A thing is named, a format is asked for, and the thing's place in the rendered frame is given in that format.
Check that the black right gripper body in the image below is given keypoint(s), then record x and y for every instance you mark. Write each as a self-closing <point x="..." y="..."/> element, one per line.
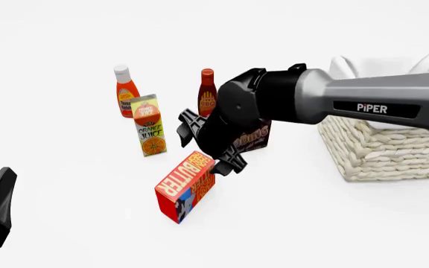
<point x="193" y="119"/>

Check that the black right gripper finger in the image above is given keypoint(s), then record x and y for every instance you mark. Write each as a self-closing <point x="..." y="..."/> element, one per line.
<point x="185" y="135"/>
<point x="222" y="169"/>

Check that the silver-grey and black right robot arm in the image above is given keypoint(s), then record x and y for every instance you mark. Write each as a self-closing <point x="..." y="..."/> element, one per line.
<point x="348" y="92"/>

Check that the red butter box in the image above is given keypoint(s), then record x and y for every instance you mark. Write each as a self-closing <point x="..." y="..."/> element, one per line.
<point x="179" y="187"/>

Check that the cream woven basket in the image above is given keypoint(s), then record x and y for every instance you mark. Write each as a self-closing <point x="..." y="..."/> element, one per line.
<point x="382" y="156"/>

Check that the white cloth basket liner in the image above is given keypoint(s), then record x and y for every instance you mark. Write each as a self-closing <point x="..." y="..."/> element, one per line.
<point x="378" y="65"/>

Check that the BBQ sauce bottle, red cap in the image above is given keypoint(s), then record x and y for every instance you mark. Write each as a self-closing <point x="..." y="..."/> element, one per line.
<point x="207" y="95"/>

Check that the orange juice carton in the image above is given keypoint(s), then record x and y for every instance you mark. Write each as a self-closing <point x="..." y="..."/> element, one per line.
<point x="150" y="128"/>

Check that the dark brown pudding box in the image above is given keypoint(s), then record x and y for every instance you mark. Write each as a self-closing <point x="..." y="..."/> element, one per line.
<point x="255" y="138"/>

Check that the ketchup bottle with white cap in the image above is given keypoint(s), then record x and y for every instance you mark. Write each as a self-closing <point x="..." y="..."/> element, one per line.
<point x="126" y="95"/>

